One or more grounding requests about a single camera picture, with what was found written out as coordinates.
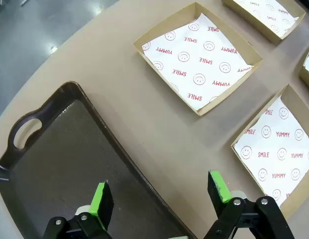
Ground dark brown serving tray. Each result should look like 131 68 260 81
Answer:
0 81 197 239

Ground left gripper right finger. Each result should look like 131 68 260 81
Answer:
203 170 295 239

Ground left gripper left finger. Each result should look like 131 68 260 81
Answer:
41 180 114 239

